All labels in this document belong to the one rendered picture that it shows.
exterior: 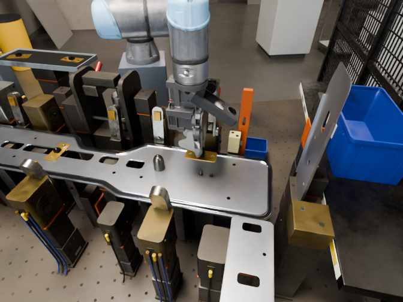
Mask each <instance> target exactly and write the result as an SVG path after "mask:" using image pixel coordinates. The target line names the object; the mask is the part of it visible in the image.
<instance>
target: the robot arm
mask: <svg viewBox="0 0 403 302"><path fill-rule="evenodd" d="M91 10H92V18H93V21H94V25H95V29H96V31H97V33H98V35H99V36H100V37H101V38H103V39H110V40H122V39H127V48H126V54H125V57H126V60H127V62H128V63H129V64H133V65H149V64H153V63H155V62H157V61H159V59H160V53H159V51H158V49H157V47H156V44H155V42H154V38H158V37H170V49H171V56H172V68H173V75H171V76H170V77H169V79H168V80H167V81H166V87H167V88H169V90H170V100H169V101H168V103H167V110H166V112H167V121H168V128H169V129H175V130H177V131H183V134H184V136H186V138H184V139H182V140H179V146H180V147H182V148H184V149H188V150H191V151H193V152H194V153H195V154H196V157H197V158H199V157H200V155H201V154H202V153H203V148H204V144H205V138H206V124H207V113H210V114H211V115H213V116H215V117H216V118H217V119H219V120H221V121H222V122H224V123H226V124H227V125H229V126H231V127H232V126H234V125H235V124H236V123H237V121H238V115H239V110H237V109H236V108H234V107H233V106H231V105H230V104H228V103H226V102H225V101H223V100H222V99H221V98H219V97H217V96H216V95H214V94H213V93H211V92H209V91H208V90H207V89H205V88H206V87H207V78H208V77H209V21H210V12H209V0H93V1H92V5H91ZM168 104H169V106H168Z"/></svg>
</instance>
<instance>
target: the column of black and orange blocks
mask: <svg viewBox="0 0 403 302"><path fill-rule="evenodd" d="M323 94H326V93H323V92H318V93H317V96H316V99H315V102H314V105H313V108H312V111H311V114H310V117H309V118H308V120H307V123H306V126H305V129H304V132H303V135H302V138H301V143H300V146H299V150H298V152H297V155H296V159H294V162H293V165H292V168H291V171H290V174H289V176H293V177H296V174H297V172H296V169H297V166H298V163H299V160H300V157H301V155H302V152H303V149H304V147H305V143H306V140H307V138H308V135H309V132H310V129H311V127H312V123H313V121H314V118H315V115H316V112H317V109H318V106H319V104H320V101H321V97H322V96H323ZM329 114H330V111H328V113H327V116H326V118H325V121H324V124H323V127H322V132H323V131H324V129H325V127H324V126H325V124H326V122H327V118H328V117H329ZM284 196H285V191H284V192H283V195H282V198H281V201H280V204H279V209H280V208H281V204H282V201H283V199H284Z"/></svg>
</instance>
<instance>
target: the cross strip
mask: <svg viewBox="0 0 403 302"><path fill-rule="evenodd" d="M243 223H249V224H256V225H260V226H261V233H257V232H251V231H245V230H243V229H242V224H243ZM263 253H265V254H266V256H263ZM239 273H244V274H250V275H253V276H257V277H259V279H260V286H259V287H258V288H256V287H253V286H248V285H243V284H240V283H238V282H237V275H238V274H239ZM219 302H274V231H273V224H272V223H271V222H268V221H261V220H257V219H251V218H245V217H240V216H233V217H232V219H231V225H230V234H229V238H228V246H227V254H226V259H225V267H224V275H223V280H222V288H221V296H220V301H219Z"/></svg>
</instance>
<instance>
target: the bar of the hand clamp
mask: <svg viewBox="0 0 403 302"><path fill-rule="evenodd" d="M219 83H220V79H213V78H208V79H207V87H206V89H207V90H208V91H209V92H211V93H213V94H214V95H216V96H217V97H219ZM208 122H213V136H215V132H216V125H217V118H216V117H215V116H213V115H211V114H210V113H207V124H206V133H207V127H208Z"/></svg>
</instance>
